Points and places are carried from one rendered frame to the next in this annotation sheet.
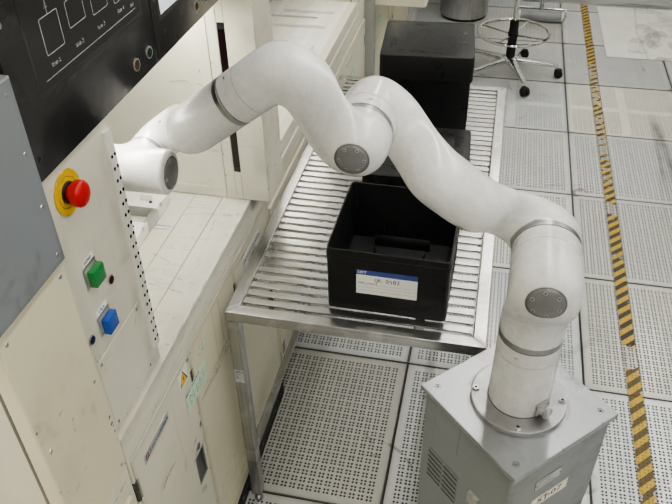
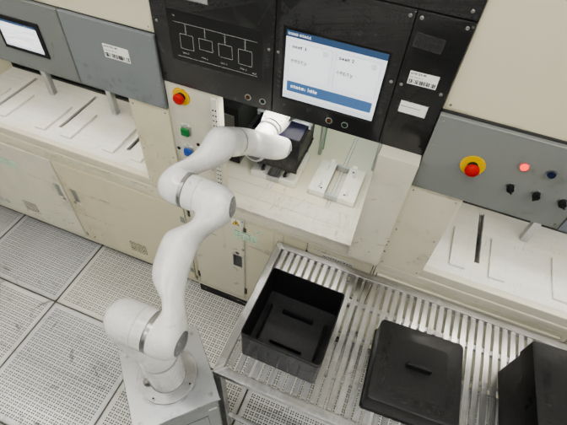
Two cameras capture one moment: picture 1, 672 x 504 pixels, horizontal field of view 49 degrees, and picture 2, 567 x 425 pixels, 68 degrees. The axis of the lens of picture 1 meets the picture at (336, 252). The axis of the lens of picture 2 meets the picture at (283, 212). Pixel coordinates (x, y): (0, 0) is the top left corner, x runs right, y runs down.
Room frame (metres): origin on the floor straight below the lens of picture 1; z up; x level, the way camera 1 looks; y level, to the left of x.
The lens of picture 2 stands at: (1.35, -0.81, 2.23)
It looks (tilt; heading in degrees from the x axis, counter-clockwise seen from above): 50 degrees down; 94
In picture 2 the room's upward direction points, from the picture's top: 5 degrees clockwise
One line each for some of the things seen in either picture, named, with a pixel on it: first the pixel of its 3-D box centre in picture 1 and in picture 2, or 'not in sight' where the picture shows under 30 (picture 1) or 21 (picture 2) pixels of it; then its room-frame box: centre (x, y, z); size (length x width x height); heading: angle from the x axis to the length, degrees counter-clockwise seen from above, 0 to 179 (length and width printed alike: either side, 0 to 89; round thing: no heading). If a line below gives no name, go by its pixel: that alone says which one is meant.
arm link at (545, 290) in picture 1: (540, 296); (142, 333); (0.95, -0.35, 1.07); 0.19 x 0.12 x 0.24; 166
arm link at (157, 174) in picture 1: (139, 168); (261, 142); (1.16, 0.36, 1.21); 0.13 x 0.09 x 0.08; 77
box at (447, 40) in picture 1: (426, 75); (562, 412); (2.23, -0.31, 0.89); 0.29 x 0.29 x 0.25; 81
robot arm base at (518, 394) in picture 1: (524, 367); (163, 365); (0.98, -0.36, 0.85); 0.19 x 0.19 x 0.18
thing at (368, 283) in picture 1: (396, 248); (293, 323); (1.37, -0.14, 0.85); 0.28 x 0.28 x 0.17; 76
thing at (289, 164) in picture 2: not in sight; (283, 131); (1.21, 0.60, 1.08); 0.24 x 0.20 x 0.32; 167
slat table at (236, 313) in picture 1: (390, 275); (388, 396); (1.82, -0.18, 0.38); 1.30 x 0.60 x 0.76; 167
